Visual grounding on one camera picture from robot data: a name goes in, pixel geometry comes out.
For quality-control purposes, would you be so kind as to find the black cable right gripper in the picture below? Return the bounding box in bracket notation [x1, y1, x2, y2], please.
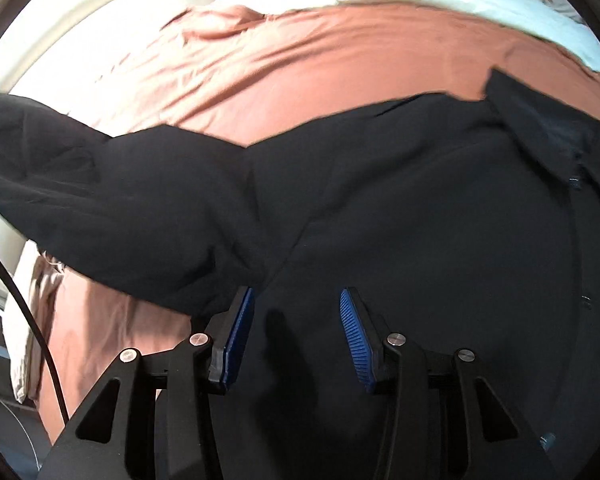
[0, 233, 71, 426]

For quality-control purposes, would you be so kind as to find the black shirt garment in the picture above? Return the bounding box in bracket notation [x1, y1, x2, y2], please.
[0, 70, 600, 479]

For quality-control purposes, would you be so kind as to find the orange-brown blanket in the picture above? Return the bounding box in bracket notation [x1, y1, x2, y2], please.
[9, 1, 600, 441]

